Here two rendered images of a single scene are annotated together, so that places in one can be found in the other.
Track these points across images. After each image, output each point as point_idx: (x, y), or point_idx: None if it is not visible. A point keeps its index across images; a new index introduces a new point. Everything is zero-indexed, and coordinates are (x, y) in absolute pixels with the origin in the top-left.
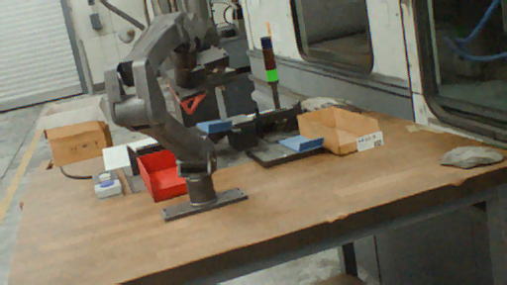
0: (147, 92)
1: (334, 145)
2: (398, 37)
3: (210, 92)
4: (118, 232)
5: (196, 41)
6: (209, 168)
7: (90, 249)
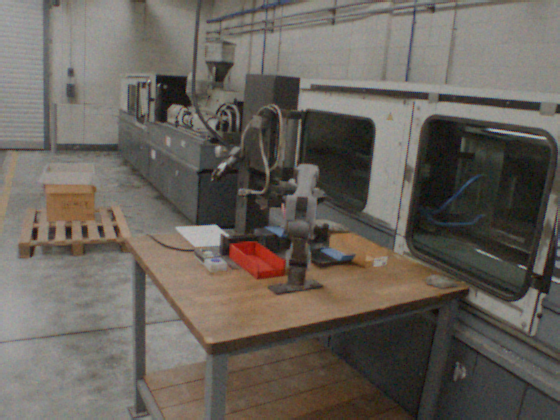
0: (313, 219)
1: (361, 260)
2: (391, 196)
3: None
4: (246, 296)
5: None
6: (308, 265)
7: (236, 306)
